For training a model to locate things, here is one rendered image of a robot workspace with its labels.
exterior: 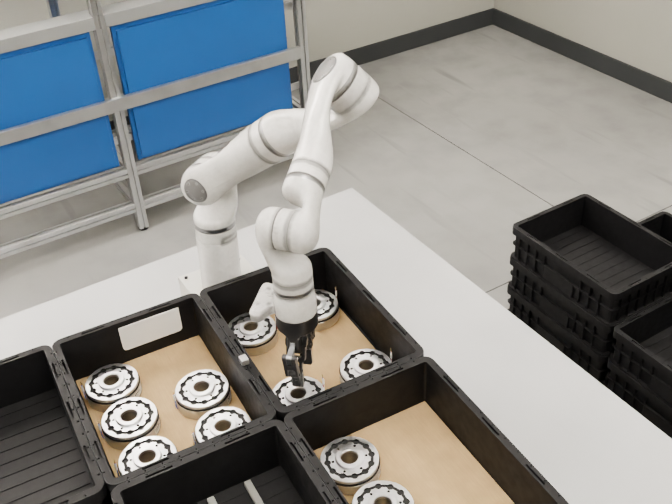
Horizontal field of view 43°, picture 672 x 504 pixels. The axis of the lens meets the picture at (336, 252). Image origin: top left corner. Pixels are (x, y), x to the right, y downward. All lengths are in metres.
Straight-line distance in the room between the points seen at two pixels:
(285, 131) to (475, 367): 0.66
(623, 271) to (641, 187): 1.39
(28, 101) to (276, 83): 1.02
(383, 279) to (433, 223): 1.47
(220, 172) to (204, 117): 1.84
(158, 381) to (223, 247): 0.35
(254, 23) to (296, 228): 2.25
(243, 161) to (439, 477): 0.71
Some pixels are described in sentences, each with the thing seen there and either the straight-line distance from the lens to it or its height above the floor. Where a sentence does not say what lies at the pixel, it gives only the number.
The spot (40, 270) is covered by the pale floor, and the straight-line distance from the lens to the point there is 3.60.
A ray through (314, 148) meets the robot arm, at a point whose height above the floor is 1.30.
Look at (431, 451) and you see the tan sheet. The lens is 1.54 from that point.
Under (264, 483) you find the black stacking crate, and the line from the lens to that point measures 1.51.
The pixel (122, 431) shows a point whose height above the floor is 0.86.
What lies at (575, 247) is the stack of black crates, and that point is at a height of 0.49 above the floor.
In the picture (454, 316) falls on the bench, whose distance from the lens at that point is 2.00.
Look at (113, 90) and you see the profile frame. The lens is 3.38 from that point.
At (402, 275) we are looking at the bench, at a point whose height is 0.70.
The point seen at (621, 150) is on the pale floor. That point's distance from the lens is 4.18.
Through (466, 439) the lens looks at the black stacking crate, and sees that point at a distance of 1.54.
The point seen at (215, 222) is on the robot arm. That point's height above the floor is 0.99.
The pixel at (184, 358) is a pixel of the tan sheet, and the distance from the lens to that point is 1.76.
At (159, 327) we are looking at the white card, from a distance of 1.76.
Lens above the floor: 2.00
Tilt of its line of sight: 36 degrees down
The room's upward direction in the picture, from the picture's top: 3 degrees counter-clockwise
